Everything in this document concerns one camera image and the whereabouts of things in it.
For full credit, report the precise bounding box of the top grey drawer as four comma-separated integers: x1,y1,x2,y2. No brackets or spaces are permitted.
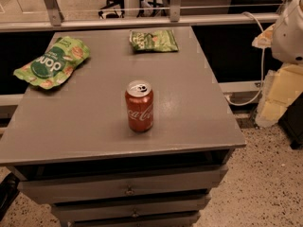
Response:
19,165,228,204

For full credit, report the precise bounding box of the middle grey drawer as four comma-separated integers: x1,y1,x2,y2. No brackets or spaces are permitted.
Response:
51,194,210,221

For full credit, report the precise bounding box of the grey drawer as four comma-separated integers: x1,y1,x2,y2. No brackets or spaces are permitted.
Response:
73,211,200,227
51,194,210,221
19,165,228,204

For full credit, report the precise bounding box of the white cable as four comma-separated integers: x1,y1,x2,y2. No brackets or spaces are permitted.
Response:
225,11,267,107

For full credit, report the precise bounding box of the green jalapeno chip bag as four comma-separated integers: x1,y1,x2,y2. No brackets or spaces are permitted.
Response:
129,30,179,52

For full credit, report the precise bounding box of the black object at floor left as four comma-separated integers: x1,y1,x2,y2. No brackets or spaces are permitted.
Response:
0,173,20,221

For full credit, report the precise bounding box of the bottom grey drawer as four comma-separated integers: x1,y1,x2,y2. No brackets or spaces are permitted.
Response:
73,211,200,227

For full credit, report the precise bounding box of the black office chair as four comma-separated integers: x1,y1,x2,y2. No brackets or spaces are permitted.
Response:
98,0,125,19

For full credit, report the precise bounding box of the red coke can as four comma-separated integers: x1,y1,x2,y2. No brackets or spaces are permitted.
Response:
125,80,153,132

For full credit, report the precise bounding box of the green snack bag white lettering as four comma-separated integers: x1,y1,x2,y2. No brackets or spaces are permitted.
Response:
13,36,90,90

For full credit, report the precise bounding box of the grey metal railing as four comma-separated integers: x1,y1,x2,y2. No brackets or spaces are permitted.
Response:
0,0,278,32

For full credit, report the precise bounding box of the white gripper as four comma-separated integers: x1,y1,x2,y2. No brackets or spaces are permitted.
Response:
252,0,303,128

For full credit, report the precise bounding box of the grey drawer cabinet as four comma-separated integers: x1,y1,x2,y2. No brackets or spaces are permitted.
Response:
0,26,247,227

